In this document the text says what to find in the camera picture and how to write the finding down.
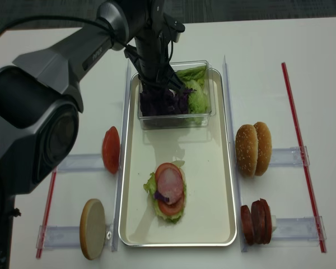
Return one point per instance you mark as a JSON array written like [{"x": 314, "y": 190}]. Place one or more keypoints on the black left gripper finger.
[{"x": 173, "y": 82}]

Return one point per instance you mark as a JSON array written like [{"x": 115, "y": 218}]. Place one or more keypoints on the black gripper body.
[{"x": 151, "y": 61}]

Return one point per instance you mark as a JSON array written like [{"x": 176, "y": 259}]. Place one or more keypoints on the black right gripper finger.
[{"x": 150, "y": 87}]

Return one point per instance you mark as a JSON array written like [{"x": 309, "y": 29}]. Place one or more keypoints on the shredded purple cabbage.
[{"x": 164, "y": 102}]

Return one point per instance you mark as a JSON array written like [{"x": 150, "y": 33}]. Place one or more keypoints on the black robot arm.
[{"x": 40, "y": 98}]

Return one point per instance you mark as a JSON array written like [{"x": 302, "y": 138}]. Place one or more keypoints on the green lettuce in container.
[{"x": 195, "y": 99}]

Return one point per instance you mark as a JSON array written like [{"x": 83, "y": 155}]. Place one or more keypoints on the red tomato slice upright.
[{"x": 111, "y": 150}]

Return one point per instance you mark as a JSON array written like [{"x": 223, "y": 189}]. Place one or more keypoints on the upper tomato slice on bun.
[{"x": 167, "y": 172}]

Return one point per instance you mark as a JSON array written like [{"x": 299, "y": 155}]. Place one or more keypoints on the tomato slice on bun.
[
  {"x": 170, "y": 210},
  {"x": 167, "y": 172}
]

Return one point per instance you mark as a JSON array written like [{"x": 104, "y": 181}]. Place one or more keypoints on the lettuce leaf on bun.
[{"x": 149, "y": 185}]

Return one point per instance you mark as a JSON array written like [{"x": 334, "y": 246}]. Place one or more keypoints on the clear tomato holder track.
[{"x": 81, "y": 163}]

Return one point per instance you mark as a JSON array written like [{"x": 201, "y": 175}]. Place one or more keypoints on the lower tomato slice on bun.
[{"x": 170, "y": 210}]

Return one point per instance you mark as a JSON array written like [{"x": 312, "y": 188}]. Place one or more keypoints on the middle meat patty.
[{"x": 258, "y": 219}]

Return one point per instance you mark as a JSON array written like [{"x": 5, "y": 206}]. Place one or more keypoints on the meat patty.
[
  {"x": 258, "y": 219},
  {"x": 268, "y": 222},
  {"x": 247, "y": 224}
]

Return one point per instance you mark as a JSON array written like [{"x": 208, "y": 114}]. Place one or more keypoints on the front meat patty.
[{"x": 247, "y": 224}]

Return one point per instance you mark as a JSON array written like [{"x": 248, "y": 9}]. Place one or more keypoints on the rear meat patty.
[{"x": 268, "y": 222}]

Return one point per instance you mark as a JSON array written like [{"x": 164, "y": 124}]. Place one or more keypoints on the clear plastic salad container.
[{"x": 182, "y": 120}]

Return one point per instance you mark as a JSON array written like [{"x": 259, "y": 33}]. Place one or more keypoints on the sesame bun top front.
[{"x": 246, "y": 150}]

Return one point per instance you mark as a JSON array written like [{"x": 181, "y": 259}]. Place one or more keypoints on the sesame bun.
[
  {"x": 264, "y": 148},
  {"x": 246, "y": 150}
]

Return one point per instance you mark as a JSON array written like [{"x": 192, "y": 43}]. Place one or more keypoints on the pink ham slice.
[{"x": 172, "y": 190}]

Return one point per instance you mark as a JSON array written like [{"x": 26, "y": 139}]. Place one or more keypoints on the sesame bun top rear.
[{"x": 264, "y": 148}]

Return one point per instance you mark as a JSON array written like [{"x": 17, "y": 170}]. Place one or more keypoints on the clear bun top holder track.
[{"x": 293, "y": 156}]

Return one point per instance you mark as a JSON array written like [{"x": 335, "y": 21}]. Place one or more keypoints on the clear bun holder track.
[
  {"x": 58, "y": 237},
  {"x": 293, "y": 156}
]

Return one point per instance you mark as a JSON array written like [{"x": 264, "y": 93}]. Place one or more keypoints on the cream metal tray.
[{"x": 209, "y": 217}]

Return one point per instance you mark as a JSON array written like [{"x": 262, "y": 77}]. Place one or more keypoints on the right red plastic rod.
[{"x": 318, "y": 222}]

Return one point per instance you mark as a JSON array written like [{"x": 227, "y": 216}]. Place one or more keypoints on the red plastic rod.
[
  {"x": 46, "y": 213},
  {"x": 318, "y": 222}
]

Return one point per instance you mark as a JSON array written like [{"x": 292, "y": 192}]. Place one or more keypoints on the left red plastic rod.
[{"x": 46, "y": 213}]

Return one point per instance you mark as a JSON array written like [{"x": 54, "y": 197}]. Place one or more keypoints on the white patty pusher block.
[{"x": 274, "y": 222}]

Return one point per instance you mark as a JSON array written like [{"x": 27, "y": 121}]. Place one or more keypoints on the clear patty holder track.
[{"x": 290, "y": 232}]

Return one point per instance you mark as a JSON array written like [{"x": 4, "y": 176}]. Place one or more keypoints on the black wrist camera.
[{"x": 173, "y": 28}]

